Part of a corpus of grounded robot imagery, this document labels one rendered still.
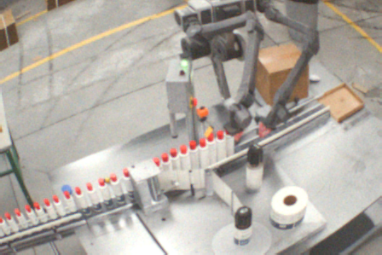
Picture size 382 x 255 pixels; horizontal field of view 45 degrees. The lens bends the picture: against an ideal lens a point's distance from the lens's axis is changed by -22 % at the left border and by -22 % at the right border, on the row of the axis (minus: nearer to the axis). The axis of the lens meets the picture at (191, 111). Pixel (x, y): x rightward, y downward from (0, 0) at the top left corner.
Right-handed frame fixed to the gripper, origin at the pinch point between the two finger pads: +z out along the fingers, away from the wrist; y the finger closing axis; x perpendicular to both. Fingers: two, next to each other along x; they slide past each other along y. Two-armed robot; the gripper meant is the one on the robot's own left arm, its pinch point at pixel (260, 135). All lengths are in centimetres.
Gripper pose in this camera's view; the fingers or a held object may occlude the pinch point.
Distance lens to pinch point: 313.4
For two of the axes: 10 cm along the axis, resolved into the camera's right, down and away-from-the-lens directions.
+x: 7.3, 2.0, 6.5
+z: -4.9, 8.2, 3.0
